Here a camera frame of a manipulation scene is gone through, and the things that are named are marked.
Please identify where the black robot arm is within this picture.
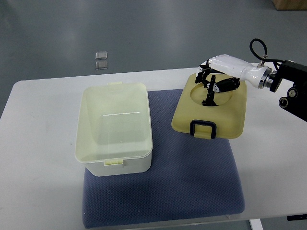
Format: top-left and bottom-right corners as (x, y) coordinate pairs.
(260, 60), (307, 121)

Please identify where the white table leg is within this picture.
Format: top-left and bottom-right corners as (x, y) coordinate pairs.
(249, 219), (264, 230)

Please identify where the upper floor socket plate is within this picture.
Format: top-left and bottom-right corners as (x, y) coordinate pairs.
(95, 51), (108, 60)

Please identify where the yellow box lid black handle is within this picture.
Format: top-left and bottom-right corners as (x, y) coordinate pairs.
(171, 73), (247, 139)

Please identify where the blue padded cushion mat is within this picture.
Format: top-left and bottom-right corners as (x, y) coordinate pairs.
(83, 90), (245, 228)

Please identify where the black looped cable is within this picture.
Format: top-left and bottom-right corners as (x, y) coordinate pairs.
(249, 38), (286, 69)

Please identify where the cardboard box corner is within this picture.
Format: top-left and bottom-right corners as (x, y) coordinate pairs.
(272, 0), (307, 11)

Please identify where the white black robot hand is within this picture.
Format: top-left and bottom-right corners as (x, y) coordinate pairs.
(195, 54), (274, 93)

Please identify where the white storage box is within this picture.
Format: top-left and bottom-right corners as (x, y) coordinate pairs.
(75, 83), (153, 177)

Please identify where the black bracket under table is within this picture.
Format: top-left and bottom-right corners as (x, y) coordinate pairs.
(287, 214), (307, 221)

